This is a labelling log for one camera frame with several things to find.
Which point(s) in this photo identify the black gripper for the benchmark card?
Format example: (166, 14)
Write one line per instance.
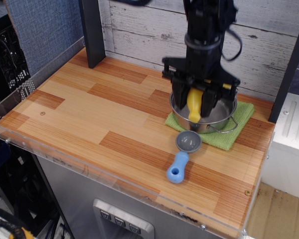
(200, 68)

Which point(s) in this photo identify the yellow plastic banana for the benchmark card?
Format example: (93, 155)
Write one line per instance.
(194, 100)

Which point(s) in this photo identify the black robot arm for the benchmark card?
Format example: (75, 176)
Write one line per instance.
(208, 22)

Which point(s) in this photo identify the silver metal pot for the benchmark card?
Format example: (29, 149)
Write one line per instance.
(223, 110)

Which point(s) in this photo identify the blue grey toy scoop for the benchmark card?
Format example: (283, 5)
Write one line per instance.
(187, 142)

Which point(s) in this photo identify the green cloth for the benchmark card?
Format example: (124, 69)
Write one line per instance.
(227, 135)

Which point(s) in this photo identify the white aluminium box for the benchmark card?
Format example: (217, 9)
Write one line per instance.
(281, 167)

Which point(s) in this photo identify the silver dispenser panel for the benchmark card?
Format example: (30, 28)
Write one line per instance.
(122, 220)

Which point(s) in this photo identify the black crate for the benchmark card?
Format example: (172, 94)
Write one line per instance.
(13, 66)

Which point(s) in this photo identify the clear acrylic guard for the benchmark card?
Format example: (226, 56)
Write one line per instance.
(99, 136)

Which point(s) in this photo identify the yellow black object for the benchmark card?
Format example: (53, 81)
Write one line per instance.
(11, 231)

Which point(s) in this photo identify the black right post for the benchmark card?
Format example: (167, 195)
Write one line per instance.
(285, 84)

